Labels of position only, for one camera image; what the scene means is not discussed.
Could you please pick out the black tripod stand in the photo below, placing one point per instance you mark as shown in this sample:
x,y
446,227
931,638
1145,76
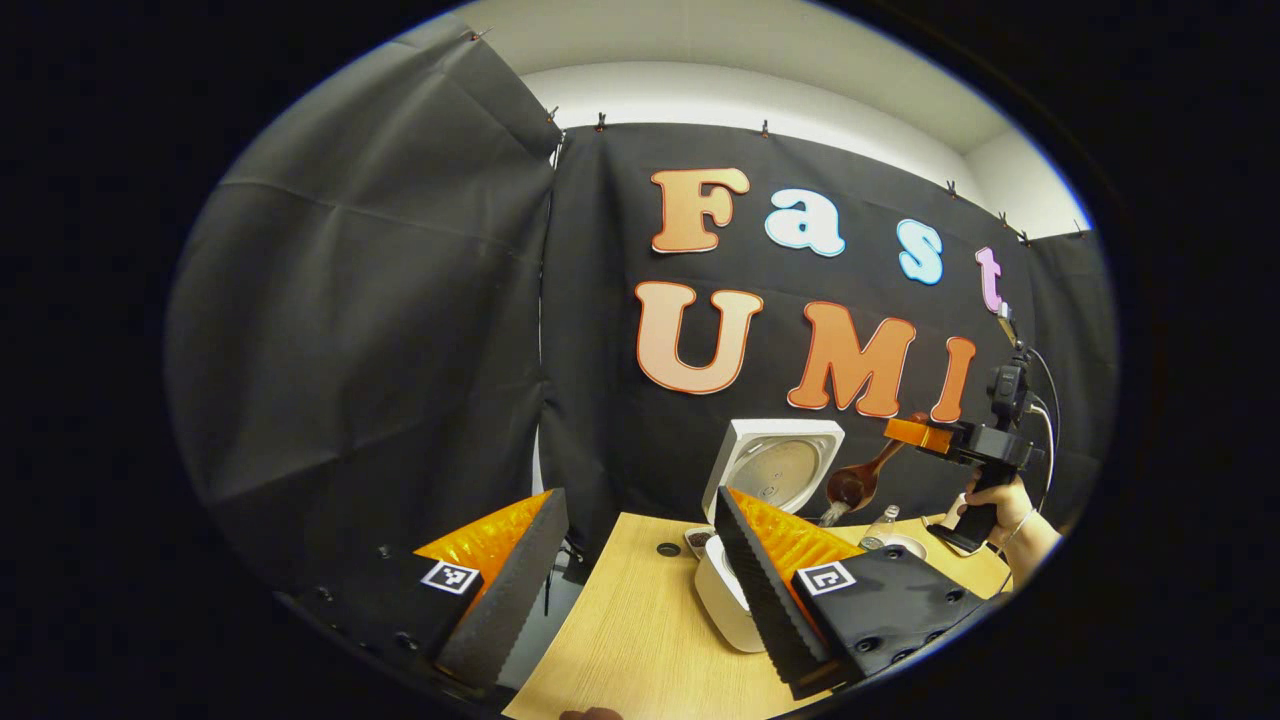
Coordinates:
x,y
570,570

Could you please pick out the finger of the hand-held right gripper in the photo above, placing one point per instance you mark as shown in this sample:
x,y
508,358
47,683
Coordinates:
x,y
915,436

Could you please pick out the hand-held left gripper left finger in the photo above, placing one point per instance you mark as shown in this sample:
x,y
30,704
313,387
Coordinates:
x,y
520,590

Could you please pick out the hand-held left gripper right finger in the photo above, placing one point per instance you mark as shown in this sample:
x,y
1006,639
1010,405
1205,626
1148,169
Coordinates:
x,y
760,590

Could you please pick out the black backdrop cloth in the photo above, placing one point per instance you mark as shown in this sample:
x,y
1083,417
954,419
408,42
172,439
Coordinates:
x,y
380,350

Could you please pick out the brown wooden spoon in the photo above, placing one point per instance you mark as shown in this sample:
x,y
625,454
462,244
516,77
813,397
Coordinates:
x,y
855,485

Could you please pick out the white round plate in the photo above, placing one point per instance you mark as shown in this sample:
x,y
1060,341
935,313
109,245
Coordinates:
x,y
910,547

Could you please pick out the clear plastic water bottle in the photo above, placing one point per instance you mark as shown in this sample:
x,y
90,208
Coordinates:
x,y
880,530

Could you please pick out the white rice cooker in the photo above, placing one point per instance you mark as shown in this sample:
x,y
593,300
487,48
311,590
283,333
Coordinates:
x,y
780,465

